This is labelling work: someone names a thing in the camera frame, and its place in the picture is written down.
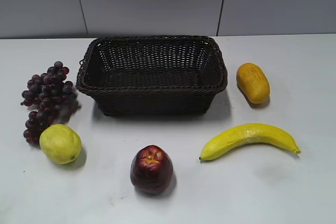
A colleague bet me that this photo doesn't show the dark red grape bunch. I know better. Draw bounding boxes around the dark red grape bunch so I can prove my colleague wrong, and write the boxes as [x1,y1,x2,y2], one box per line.
[20,61,80,147]

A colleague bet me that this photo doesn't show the black woven basket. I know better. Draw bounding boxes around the black woven basket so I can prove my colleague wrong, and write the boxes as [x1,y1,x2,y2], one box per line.
[76,35,228,116]

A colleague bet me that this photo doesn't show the dark red apple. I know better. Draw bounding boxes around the dark red apple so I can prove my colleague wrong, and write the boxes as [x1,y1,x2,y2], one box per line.
[130,145,173,195]

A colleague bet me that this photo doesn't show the orange yellow mango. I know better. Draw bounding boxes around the orange yellow mango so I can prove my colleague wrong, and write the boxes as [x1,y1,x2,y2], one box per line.
[236,63,270,104]

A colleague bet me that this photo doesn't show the yellow banana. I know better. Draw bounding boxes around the yellow banana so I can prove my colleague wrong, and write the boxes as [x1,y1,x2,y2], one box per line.
[199,123,301,162]

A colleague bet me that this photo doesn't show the yellow lemon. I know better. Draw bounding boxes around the yellow lemon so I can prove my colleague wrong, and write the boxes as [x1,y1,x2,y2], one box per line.
[39,124,82,165]

